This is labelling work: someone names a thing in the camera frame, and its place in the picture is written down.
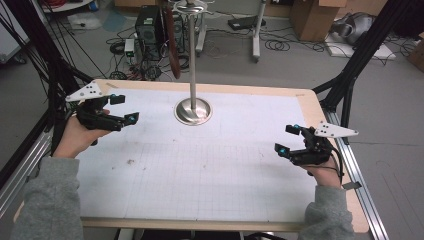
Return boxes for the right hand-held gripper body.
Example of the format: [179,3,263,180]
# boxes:
[288,121,360,167]

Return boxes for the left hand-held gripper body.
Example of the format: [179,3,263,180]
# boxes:
[65,81,125,132]

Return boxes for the metal rack stand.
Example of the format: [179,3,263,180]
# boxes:
[163,0,218,127]

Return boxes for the brown wooden spoon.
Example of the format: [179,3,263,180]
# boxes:
[162,4,182,80]

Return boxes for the person's right hand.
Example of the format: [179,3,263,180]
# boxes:
[301,138,344,190]

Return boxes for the person's left hand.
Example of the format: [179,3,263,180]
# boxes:
[53,108,113,159]

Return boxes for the small white electronics box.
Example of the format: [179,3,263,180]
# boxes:
[123,38,136,58]

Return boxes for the white grid mat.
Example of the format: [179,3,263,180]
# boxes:
[74,87,326,223]

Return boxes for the large black computer tower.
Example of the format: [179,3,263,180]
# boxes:
[134,5,165,62]

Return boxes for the small black computer tower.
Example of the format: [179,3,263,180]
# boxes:
[173,13,186,54]

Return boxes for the long white stand leg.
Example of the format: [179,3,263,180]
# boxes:
[251,0,268,64]

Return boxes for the short white stand leg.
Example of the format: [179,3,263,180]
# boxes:
[194,13,208,58]

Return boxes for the white round table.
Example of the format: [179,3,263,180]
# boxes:
[41,0,94,14]

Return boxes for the large cardboard box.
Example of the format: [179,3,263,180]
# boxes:
[289,0,348,43]

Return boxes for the black flat device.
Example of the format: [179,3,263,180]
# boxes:
[227,14,267,31]

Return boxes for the white foam board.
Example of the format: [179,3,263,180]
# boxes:
[324,33,398,61]

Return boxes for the grey bag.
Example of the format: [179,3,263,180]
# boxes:
[331,12,376,46]

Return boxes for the small cardboard box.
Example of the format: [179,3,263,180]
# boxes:
[407,33,424,73]

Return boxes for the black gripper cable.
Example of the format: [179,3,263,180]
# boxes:
[328,143,363,191]

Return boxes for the black frame with cables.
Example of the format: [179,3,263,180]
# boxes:
[0,0,94,188]

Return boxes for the aluminium rail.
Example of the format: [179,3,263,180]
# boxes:
[324,109,389,240]
[0,109,68,218]

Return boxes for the black coiled floor cable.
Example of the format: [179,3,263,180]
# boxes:
[264,39,292,52]

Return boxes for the black frame struts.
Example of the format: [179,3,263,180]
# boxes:
[313,0,424,129]

